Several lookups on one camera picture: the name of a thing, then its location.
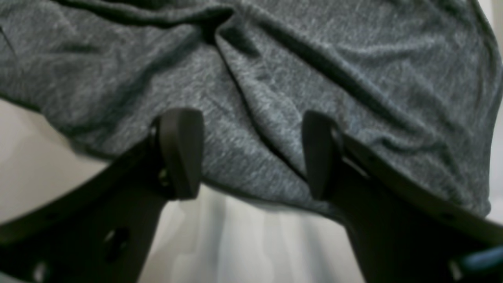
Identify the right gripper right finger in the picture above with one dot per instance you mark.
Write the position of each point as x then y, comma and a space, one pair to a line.
399, 232

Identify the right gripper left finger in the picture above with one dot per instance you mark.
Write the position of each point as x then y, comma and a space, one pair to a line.
102, 231

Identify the grey t-shirt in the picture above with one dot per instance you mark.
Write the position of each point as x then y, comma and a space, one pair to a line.
419, 82

